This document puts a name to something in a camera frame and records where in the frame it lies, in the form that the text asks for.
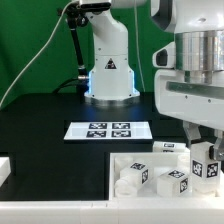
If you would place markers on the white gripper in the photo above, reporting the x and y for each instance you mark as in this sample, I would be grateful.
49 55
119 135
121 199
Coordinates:
194 102

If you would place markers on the white square tabletop tray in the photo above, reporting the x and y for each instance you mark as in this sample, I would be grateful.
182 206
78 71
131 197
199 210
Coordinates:
158 163

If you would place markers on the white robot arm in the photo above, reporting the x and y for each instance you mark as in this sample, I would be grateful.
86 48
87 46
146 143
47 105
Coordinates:
198 29

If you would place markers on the white front fence bar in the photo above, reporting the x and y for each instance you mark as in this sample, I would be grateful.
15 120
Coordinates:
149 211

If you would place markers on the white left fence block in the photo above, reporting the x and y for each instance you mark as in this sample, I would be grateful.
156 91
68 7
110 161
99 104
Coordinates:
5 169

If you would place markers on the white marker base plate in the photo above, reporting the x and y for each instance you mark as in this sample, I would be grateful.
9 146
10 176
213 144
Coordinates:
108 131

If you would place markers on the black camera on mount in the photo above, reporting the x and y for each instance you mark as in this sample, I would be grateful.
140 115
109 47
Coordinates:
95 5

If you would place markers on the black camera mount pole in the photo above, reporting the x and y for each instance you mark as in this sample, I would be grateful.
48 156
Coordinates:
76 18

